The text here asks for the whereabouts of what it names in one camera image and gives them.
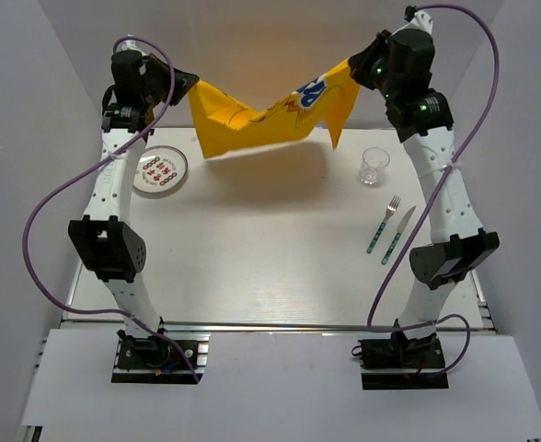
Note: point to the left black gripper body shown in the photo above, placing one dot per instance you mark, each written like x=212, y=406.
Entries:
x=144, y=93

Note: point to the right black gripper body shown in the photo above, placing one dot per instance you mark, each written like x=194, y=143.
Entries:
x=392, y=91

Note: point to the yellow Pikachu cloth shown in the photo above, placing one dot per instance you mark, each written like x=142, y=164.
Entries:
x=224, y=124

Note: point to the white printed plate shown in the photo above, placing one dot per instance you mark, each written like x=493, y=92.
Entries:
x=161, y=170

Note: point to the clear drinking glass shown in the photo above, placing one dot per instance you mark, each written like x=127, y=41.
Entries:
x=374, y=161

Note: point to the fork with teal handle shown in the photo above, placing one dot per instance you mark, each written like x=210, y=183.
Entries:
x=390, y=211

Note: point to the knife with teal handle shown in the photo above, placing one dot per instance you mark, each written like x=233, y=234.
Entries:
x=399, y=231

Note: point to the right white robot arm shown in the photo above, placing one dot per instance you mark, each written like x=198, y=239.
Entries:
x=459, y=242

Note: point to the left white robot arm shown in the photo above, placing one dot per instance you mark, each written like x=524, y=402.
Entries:
x=103, y=237

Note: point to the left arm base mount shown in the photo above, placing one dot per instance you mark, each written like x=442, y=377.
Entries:
x=152, y=361

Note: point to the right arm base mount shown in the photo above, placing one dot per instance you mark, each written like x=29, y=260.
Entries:
x=397, y=363

